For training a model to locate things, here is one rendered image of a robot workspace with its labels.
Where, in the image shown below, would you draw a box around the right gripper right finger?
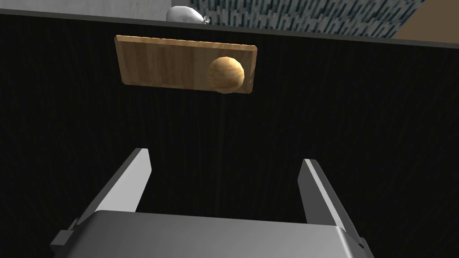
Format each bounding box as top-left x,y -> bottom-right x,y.
297,159 -> 359,240

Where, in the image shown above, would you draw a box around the round brown bread roll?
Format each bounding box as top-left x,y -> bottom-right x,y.
207,56 -> 246,94

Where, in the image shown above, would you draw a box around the wooden cutting board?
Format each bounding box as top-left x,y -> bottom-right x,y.
114,35 -> 258,95

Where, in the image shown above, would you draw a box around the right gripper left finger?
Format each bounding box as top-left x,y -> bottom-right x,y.
76,147 -> 152,225

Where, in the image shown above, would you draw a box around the pale grey rounded object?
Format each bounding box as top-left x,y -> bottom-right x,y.
166,5 -> 211,25

